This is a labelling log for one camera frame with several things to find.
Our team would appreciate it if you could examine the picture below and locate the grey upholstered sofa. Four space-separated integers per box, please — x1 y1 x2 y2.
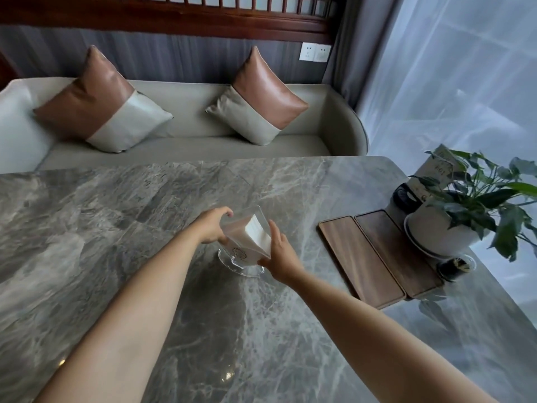
0 77 370 174

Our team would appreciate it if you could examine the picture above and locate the brown and grey cushion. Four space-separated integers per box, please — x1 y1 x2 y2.
33 44 175 154
205 45 310 147

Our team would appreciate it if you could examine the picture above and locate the white wall socket plate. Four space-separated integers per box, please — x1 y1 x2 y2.
299 42 332 63

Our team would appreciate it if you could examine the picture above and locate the person's right forearm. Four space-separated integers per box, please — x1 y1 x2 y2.
287 266 501 403

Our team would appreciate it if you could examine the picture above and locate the person's left hand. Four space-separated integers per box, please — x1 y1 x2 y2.
196 206 234 245

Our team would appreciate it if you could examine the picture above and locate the grey drape curtain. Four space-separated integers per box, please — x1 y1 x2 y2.
322 0 407 110

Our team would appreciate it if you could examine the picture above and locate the dark wooden lattice screen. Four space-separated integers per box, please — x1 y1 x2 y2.
0 0 341 46

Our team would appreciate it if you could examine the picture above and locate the person's left forearm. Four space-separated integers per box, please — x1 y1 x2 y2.
34 231 206 403

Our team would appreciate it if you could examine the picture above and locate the white round plant pot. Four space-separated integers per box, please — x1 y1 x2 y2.
404 200 484 259

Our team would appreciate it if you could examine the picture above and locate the stack of white napkins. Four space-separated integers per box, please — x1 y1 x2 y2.
221 213 272 266

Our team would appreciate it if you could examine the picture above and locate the black round container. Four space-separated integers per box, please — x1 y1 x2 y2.
389 183 421 215

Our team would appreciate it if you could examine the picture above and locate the clear glass saucer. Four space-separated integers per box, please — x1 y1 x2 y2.
404 224 479 273

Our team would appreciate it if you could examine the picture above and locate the brown wooden tray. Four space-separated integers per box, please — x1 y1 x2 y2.
354 209 445 299
317 215 407 310

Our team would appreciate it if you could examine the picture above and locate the small black jar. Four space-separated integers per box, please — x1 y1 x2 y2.
436 256 474 284

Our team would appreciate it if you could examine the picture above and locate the clear acrylic napkin holder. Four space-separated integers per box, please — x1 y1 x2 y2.
217 204 274 278

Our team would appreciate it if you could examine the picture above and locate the white sheer curtain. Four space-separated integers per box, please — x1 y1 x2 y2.
356 0 537 248

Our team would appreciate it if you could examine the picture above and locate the beige printed card sign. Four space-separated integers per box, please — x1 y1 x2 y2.
414 144 457 203

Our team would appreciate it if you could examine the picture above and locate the person's right hand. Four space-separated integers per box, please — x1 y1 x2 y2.
257 219 305 286

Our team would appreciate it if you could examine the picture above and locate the green leafy plant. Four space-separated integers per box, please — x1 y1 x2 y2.
409 148 537 263

